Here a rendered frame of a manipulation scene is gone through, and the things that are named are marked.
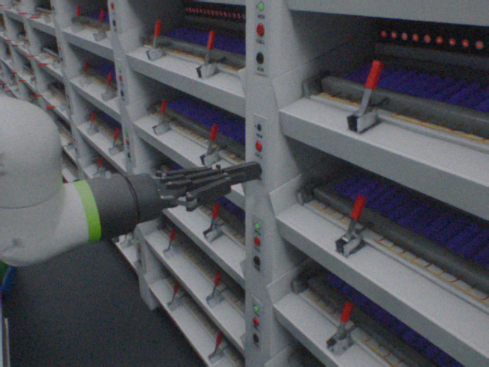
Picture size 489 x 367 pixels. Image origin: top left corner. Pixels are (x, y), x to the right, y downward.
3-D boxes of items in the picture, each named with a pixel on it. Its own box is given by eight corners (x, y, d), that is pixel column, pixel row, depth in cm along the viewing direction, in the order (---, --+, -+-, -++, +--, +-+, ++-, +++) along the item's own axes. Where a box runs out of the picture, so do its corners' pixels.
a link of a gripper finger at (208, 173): (163, 202, 76) (160, 199, 77) (222, 186, 81) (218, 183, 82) (162, 180, 74) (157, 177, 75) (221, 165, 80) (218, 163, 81)
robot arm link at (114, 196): (95, 187, 63) (76, 166, 70) (105, 261, 68) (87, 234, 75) (137, 177, 66) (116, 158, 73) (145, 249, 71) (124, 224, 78)
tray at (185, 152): (250, 215, 93) (238, 175, 88) (137, 135, 139) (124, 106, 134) (325, 168, 100) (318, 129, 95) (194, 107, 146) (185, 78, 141)
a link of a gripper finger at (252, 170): (223, 170, 79) (225, 170, 79) (257, 161, 83) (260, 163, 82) (223, 186, 81) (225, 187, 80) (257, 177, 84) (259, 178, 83)
